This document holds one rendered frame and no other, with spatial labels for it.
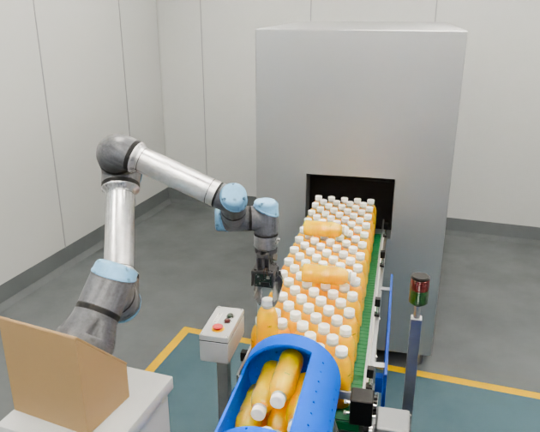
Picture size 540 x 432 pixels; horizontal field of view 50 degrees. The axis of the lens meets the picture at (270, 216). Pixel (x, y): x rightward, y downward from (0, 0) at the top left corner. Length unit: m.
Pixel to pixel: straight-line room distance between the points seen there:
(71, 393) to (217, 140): 5.04
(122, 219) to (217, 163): 4.67
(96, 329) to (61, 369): 0.13
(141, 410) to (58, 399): 0.21
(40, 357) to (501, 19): 4.88
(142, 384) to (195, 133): 4.95
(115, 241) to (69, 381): 0.45
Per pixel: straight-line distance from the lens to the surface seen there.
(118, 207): 1.76
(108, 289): 1.53
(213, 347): 1.96
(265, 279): 1.79
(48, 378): 1.52
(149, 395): 1.63
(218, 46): 6.17
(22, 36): 4.80
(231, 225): 1.71
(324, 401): 1.55
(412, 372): 2.20
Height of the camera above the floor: 2.12
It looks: 20 degrees down
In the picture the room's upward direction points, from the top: straight up
